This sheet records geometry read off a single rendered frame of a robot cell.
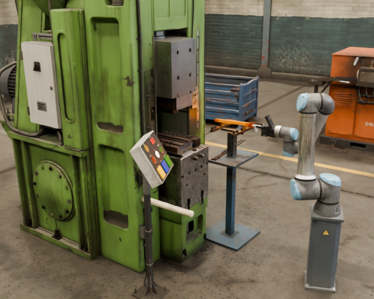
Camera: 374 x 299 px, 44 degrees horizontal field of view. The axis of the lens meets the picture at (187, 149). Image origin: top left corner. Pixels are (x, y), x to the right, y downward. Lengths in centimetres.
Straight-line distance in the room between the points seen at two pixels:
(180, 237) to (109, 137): 98
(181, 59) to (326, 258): 176
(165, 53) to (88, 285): 182
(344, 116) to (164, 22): 387
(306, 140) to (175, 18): 130
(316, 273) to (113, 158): 173
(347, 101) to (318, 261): 351
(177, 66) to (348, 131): 388
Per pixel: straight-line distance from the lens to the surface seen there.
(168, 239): 385
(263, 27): 1139
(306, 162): 325
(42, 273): 395
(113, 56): 338
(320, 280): 367
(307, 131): 320
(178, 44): 335
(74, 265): 398
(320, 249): 353
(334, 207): 341
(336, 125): 682
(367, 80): 644
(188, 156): 353
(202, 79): 390
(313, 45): 1102
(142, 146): 290
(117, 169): 360
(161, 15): 343
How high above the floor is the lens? 213
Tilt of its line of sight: 19 degrees down
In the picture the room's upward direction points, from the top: straight up
